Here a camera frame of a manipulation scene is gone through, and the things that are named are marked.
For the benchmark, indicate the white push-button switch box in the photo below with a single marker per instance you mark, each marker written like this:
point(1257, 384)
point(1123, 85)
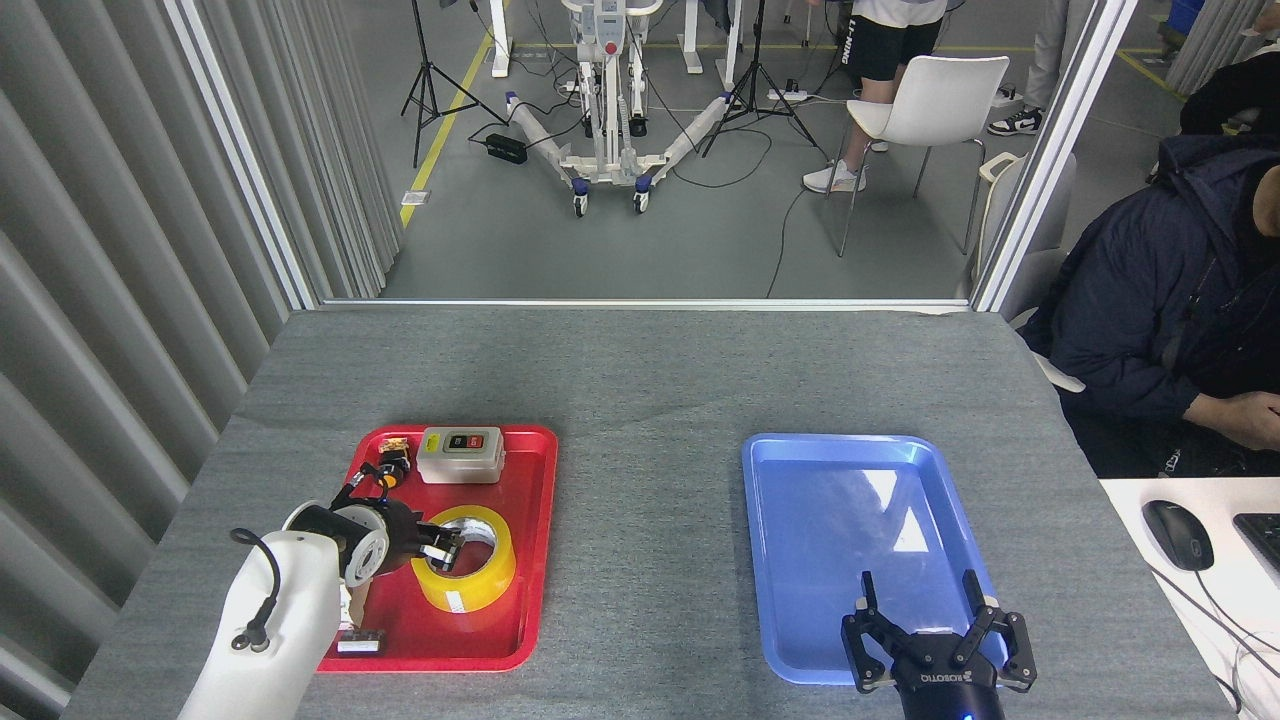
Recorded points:
point(460, 465)

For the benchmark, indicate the person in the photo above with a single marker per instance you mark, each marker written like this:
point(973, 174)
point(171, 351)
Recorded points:
point(1050, 50)
point(1130, 300)
point(880, 50)
point(1235, 95)

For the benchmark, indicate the white circuit breaker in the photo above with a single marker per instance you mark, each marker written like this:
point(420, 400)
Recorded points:
point(352, 605)

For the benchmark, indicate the white power strip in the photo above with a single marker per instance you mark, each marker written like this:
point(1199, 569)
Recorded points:
point(788, 95)

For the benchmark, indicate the yellow tape roll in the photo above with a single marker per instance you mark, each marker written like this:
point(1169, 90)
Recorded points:
point(470, 595)

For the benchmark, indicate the white desk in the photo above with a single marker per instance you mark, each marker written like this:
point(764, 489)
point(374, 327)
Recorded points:
point(1250, 610)

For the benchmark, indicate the black keyboard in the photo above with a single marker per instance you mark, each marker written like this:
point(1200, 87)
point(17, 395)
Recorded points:
point(1265, 540)

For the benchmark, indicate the small white black component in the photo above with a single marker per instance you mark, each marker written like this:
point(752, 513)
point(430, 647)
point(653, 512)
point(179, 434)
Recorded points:
point(360, 643)

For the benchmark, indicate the red plastic tray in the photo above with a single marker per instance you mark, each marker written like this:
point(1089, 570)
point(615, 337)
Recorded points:
point(480, 630)

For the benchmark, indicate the grey white armchair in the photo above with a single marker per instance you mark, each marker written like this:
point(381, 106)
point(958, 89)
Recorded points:
point(1035, 280)

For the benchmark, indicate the blue plastic tray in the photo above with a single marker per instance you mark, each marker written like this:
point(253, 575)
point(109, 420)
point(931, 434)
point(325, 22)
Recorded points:
point(850, 520)

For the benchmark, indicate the person's hand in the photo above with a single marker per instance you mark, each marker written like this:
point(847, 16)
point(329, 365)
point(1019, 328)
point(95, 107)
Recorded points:
point(1250, 420)

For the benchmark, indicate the white floor plate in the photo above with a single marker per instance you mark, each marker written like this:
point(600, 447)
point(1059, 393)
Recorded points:
point(416, 198)

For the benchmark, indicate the white stand on wheels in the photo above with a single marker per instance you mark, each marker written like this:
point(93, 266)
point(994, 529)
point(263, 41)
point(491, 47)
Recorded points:
point(606, 120)

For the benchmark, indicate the silver frame post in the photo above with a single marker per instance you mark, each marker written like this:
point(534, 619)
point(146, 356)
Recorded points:
point(1050, 150)

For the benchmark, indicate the silver frame rail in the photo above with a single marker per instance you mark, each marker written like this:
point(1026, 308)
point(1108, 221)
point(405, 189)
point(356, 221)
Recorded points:
point(650, 304)

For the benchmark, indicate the black tripod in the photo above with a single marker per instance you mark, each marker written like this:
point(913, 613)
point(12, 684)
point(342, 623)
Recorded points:
point(430, 70)
point(757, 50)

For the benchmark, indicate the white plastic chair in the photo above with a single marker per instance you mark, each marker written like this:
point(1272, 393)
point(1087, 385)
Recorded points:
point(950, 95)

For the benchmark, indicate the black power adapter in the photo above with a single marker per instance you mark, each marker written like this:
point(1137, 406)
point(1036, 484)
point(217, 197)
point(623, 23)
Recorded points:
point(506, 149)

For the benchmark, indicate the white desk leg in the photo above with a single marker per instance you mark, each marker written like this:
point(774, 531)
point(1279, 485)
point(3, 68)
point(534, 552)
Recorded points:
point(690, 40)
point(733, 50)
point(498, 40)

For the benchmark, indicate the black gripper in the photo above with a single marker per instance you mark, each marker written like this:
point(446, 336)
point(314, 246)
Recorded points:
point(945, 680)
point(405, 530)

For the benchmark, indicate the black computer mouse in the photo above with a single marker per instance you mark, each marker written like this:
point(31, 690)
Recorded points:
point(1178, 535)

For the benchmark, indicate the yellow push button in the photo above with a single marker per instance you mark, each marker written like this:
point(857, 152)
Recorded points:
point(398, 456)

